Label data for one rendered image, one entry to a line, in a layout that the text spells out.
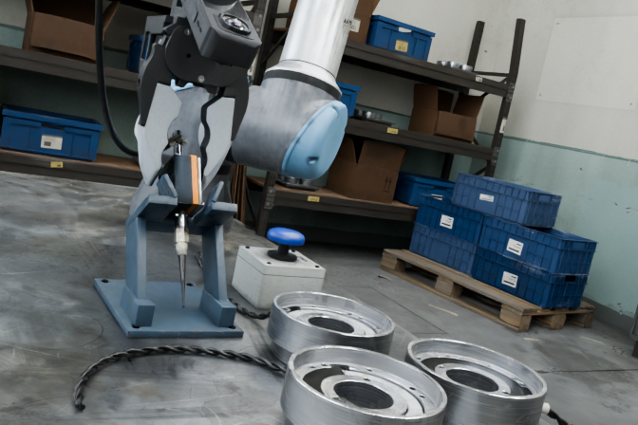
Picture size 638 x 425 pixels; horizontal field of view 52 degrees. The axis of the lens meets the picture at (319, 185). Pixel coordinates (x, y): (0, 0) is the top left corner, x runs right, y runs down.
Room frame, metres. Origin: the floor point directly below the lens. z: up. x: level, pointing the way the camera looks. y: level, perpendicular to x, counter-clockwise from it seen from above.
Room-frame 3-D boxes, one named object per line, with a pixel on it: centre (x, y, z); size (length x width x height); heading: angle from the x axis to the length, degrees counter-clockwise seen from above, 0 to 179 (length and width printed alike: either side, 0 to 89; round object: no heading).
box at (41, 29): (3.75, 1.59, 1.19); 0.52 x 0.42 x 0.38; 120
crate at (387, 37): (4.86, -0.27, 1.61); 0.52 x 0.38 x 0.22; 123
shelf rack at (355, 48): (4.91, -0.36, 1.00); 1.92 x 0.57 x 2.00; 120
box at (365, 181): (4.86, -0.29, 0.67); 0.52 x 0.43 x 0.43; 120
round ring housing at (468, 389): (0.48, -0.14, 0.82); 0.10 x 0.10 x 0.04
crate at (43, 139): (3.77, 1.58, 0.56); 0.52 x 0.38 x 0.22; 117
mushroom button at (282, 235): (0.68, 0.02, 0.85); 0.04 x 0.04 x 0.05
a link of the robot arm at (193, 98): (0.97, 0.18, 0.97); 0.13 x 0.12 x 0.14; 77
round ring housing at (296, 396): (0.41, -0.06, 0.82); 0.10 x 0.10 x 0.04
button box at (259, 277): (0.69, 0.03, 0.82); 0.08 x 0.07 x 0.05; 30
